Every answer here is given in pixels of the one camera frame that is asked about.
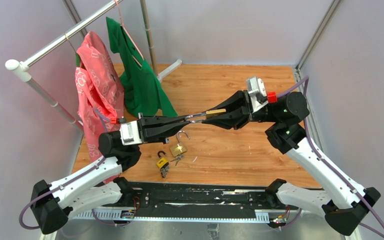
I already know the yellow black padlock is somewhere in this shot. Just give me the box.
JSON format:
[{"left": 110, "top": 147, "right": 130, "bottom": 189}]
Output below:
[{"left": 156, "top": 150, "right": 170, "bottom": 179}]

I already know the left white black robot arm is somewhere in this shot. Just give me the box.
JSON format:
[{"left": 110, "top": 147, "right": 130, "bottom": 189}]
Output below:
[{"left": 19, "top": 115, "right": 191, "bottom": 235}]

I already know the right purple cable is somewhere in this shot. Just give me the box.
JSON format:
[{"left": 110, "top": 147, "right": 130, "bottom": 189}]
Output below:
[{"left": 266, "top": 75, "right": 384, "bottom": 240}]

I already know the pink patterned garment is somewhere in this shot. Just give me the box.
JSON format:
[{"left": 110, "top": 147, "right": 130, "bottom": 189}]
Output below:
[{"left": 74, "top": 31, "right": 124, "bottom": 162}]

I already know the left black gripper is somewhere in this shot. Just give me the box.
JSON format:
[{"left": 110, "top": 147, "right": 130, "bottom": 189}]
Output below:
[{"left": 132, "top": 113, "right": 195, "bottom": 149}]

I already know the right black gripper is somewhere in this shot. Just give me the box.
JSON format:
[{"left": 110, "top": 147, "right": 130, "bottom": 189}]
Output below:
[{"left": 198, "top": 90, "right": 278, "bottom": 131}]

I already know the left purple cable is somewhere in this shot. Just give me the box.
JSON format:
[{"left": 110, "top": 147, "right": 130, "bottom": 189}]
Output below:
[{"left": 19, "top": 107, "right": 127, "bottom": 231}]

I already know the green garment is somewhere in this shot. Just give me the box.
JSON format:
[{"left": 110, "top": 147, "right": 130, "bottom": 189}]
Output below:
[{"left": 105, "top": 17, "right": 178, "bottom": 117}]

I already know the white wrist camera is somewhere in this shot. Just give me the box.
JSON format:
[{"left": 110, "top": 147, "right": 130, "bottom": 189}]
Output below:
[
  {"left": 246, "top": 76, "right": 268, "bottom": 113},
  {"left": 119, "top": 120, "right": 144, "bottom": 146}
]

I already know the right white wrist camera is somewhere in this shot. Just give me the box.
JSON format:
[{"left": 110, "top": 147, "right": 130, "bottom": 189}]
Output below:
[{"left": 246, "top": 76, "right": 268, "bottom": 113}]

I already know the purple cable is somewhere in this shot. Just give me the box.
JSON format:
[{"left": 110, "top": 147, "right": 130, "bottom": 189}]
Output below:
[
  {"left": 266, "top": 75, "right": 384, "bottom": 240},
  {"left": 19, "top": 107, "right": 127, "bottom": 231}
]

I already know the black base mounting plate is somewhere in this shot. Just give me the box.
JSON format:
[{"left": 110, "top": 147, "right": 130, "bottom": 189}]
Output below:
[{"left": 100, "top": 181, "right": 300, "bottom": 220}]

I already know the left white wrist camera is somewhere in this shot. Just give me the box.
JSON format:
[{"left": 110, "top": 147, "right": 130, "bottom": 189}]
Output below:
[{"left": 119, "top": 120, "right": 144, "bottom": 146}]

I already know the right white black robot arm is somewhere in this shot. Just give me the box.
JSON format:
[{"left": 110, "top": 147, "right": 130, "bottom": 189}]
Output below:
[{"left": 204, "top": 91, "right": 381, "bottom": 236}]

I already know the white metal clothes rack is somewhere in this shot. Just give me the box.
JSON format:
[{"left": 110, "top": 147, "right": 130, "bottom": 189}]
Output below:
[{"left": 4, "top": 0, "right": 183, "bottom": 133}]

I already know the brass padlock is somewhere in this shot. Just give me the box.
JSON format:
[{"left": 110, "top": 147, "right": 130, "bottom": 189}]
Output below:
[
  {"left": 169, "top": 130, "right": 190, "bottom": 165},
  {"left": 184, "top": 108, "right": 227, "bottom": 123}
]

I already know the pink clothes hanger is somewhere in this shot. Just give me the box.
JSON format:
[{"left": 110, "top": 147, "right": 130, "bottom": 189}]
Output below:
[{"left": 113, "top": 0, "right": 145, "bottom": 67}]

